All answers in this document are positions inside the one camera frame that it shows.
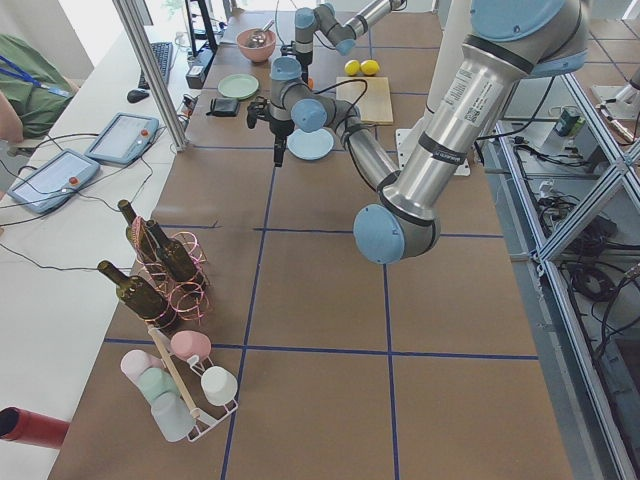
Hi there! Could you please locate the white cup right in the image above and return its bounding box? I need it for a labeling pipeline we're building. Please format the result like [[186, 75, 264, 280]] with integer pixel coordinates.
[[201, 366, 238, 406]]

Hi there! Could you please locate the pale pink cup left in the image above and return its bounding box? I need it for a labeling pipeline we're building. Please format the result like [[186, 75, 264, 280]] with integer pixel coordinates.
[[120, 349, 164, 384]]

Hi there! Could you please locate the middle dark glass bottle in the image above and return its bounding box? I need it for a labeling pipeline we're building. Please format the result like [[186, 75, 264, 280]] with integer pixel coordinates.
[[145, 219, 203, 284]]

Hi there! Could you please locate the light blue plate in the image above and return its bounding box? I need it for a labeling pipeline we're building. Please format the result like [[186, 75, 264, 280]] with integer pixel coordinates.
[[287, 129, 334, 161]]

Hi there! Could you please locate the green plate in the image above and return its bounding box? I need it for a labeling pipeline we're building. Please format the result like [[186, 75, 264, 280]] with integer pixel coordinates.
[[218, 74, 260, 100]]

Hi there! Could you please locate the pink cup upper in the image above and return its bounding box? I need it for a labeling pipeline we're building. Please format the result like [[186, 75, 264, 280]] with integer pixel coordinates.
[[170, 330, 212, 361]]

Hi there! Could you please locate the pale blue cup front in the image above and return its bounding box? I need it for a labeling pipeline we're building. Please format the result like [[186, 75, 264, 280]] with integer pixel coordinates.
[[151, 392, 196, 442]]

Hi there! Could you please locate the black power box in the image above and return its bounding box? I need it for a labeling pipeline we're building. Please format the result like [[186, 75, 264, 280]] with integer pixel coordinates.
[[185, 46, 215, 90]]

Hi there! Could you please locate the black wallet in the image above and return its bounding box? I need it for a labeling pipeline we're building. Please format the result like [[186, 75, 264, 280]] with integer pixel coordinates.
[[206, 97, 240, 117]]

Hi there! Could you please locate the front dark glass bottle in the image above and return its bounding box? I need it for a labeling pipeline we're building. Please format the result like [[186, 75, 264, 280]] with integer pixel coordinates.
[[97, 260, 172, 325]]

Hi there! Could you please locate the far teach pendant tablet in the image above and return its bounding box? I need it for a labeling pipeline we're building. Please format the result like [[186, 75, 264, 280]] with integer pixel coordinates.
[[85, 112, 160, 166]]

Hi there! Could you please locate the near teach pendant tablet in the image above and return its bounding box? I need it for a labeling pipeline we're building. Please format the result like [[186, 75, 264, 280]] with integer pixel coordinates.
[[8, 149, 100, 214]]

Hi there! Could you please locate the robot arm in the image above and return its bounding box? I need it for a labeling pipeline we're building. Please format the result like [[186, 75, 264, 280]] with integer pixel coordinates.
[[267, 1, 406, 167], [266, 1, 591, 264]]

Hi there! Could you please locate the pink bowl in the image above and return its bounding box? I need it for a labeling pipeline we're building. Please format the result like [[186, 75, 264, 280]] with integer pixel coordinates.
[[236, 29, 276, 63]]

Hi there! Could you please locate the red cylinder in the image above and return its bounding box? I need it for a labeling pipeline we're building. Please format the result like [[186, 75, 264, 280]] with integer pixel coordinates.
[[1, 407, 70, 449]]

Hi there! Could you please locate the white wire cup rack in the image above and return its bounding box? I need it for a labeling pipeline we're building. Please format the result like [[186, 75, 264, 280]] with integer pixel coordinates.
[[148, 327, 239, 443]]

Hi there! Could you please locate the dark glass bottle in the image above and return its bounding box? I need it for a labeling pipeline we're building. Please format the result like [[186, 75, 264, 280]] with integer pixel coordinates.
[[97, 260, 172, 325], [145, 219, 203, 284], [117, 199, 157, 264]]

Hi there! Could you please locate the mint green cup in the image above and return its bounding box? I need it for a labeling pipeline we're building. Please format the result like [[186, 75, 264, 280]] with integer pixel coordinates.
[[135, 367, 178, 404]]

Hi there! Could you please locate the black computer mouse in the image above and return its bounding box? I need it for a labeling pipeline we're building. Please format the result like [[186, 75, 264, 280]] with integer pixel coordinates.
[[126, 89, 150, 104]]

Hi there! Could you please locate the left yellow lemon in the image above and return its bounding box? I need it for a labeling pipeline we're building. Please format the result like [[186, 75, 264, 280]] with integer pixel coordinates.
[[344, 59, 361, 77]]

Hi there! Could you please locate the person in green shirt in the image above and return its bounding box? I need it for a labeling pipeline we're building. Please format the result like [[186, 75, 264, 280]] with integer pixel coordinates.
[[1, 34, 79, 144]]

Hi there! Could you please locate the yellow lemon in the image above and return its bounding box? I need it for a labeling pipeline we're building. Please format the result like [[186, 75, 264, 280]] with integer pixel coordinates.
[[360, 59, 380, 77], [344, 59, 361, 77]]

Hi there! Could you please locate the metal scoop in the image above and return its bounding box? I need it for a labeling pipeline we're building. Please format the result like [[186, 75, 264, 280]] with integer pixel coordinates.
[[245, 19, 275, 48]]

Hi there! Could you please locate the back dark glass bottle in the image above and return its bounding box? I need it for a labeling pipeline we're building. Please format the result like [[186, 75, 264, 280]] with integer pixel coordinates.
[[117, 199, 157, 264]]

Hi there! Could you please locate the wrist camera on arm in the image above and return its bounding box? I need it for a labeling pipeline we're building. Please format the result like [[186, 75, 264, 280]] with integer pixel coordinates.
[[246, 97, 269, 129]]

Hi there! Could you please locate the wooden cutting board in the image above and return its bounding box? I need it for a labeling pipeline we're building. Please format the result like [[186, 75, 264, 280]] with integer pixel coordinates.
[[336, 77, 394, 125]]

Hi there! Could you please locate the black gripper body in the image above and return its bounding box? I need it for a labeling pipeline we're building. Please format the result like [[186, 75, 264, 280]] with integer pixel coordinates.
[[269, 118, 294, 142], [295, 50, 313, 70]]

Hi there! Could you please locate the black keyboard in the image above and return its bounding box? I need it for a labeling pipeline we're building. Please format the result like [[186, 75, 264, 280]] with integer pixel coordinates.
[[150, 42, 173, 84]]

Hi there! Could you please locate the aluminium frame post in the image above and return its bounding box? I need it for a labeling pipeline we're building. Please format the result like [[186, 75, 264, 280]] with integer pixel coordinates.
[[112, 0, 188, 152]]

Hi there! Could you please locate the right yellow lemon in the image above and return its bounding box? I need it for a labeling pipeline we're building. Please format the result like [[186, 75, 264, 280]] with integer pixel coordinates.
[[360, 59, 380, 77]]

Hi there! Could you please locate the copper wire bottle rack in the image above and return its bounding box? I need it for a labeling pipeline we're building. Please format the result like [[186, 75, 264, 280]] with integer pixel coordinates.
[[136, 231, 211, 327]]

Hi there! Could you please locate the teach pendant tablet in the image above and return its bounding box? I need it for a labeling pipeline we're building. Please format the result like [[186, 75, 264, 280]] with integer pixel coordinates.
[[8, 149, 100, 214], [85, 112, 160, 166]]

